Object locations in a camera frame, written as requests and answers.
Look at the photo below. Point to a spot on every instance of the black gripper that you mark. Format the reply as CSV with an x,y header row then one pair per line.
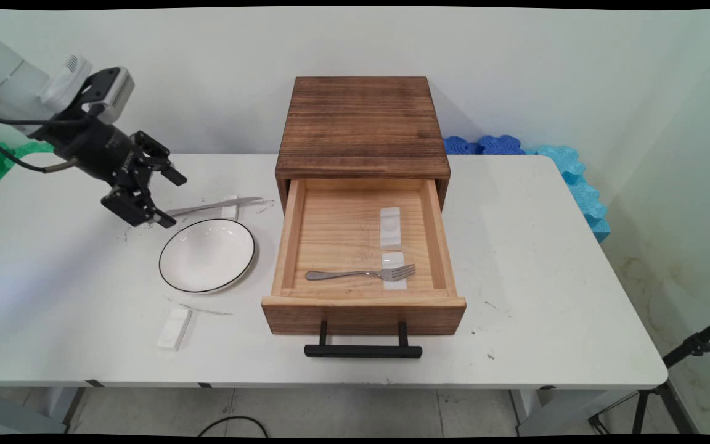
x,y
99,151

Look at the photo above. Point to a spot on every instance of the silver table knife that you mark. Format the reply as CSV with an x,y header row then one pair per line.
x,y
207,206

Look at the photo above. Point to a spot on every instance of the silver metal fork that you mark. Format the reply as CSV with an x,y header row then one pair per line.
x,y
336,275

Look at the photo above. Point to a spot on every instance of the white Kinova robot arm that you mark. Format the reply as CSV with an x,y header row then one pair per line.
x,y
10,86

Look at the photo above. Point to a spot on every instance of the white bowl with black rim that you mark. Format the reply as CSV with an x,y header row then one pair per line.
x,y
207,256

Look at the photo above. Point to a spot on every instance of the dark wooden drawer cabinet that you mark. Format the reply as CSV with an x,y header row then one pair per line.
x,y
361,123

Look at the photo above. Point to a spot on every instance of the white table leg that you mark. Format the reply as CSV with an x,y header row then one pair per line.
x,y
552,413
59,401

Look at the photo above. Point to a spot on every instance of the long white ceramic cutlery rest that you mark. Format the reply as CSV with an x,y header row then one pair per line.
x,y
390,228

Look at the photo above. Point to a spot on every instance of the light wooden drawer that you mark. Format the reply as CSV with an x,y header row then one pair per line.
x,y
361,314

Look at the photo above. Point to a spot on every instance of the dark blue foam mat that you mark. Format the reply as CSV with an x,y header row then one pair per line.
x,y
484,145

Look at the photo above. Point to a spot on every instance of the light blue foam mat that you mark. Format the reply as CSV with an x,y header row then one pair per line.
x,y
577,179

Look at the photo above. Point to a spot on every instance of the black tripod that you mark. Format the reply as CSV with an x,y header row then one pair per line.
x,y
694,345

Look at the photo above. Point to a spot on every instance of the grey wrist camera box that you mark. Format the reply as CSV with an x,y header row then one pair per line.
x,y
114,92

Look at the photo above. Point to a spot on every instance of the white ribbed camera mount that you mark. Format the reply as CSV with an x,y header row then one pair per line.
x,y
66,79

